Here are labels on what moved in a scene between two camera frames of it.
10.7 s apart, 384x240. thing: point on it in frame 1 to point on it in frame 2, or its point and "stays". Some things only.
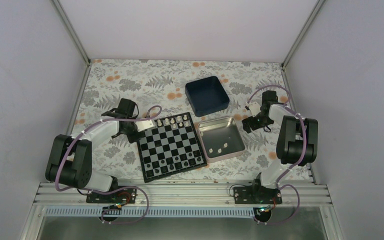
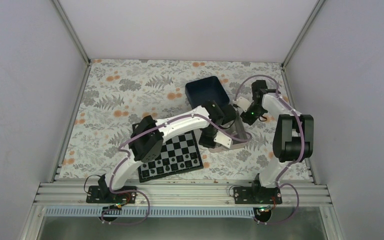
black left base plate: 123,196 stays
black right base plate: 254,195 stays
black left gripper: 132,139 to 202,141
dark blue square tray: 206,95 stays
